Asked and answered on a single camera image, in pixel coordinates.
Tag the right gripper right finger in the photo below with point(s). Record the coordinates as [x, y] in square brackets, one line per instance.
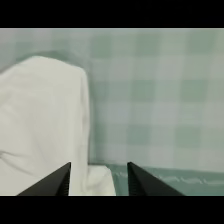
[143, 185]

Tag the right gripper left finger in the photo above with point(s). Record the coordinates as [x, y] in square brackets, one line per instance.
[56, 185]

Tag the white garment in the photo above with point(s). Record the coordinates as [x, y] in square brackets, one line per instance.
[40, 113]

